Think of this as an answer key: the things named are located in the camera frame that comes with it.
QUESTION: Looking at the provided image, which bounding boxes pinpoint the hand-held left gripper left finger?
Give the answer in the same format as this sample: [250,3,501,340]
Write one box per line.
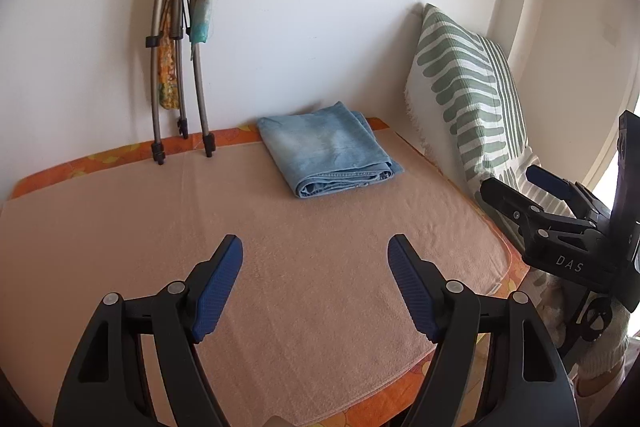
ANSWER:
[52,234,244,427]

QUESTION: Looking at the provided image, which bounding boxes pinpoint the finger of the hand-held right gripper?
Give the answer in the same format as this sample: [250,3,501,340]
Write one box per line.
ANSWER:
[526,164,612,233]
[479,177,601,258]

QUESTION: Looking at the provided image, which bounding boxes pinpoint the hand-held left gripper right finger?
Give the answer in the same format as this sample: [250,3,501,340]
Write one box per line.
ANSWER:
[387,234,581,427]

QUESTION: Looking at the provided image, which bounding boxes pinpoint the light blue denim pants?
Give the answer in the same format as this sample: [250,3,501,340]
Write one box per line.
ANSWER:
[256,101,405,198]

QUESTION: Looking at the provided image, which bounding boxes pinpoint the person's right forearm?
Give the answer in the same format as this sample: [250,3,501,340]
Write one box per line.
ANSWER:
[572,302,638,403]

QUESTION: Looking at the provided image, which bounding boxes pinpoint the pink terry towel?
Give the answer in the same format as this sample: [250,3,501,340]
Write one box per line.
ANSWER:
[0,119,513,427]

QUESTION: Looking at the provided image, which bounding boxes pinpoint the green leaf patterned pillow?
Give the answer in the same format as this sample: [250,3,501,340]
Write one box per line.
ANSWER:
[402,3,581,218]

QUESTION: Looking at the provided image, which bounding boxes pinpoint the grey metal tripod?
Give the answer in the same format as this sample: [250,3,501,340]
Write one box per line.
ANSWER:
[145,0,216,166]

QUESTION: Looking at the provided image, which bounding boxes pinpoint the orange floral cloth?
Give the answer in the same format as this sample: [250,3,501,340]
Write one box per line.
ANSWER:
[10,117,523,427]

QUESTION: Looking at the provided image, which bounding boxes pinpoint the colourful patterned scarf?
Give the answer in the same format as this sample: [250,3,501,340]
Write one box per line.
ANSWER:
[155,0,221,110]

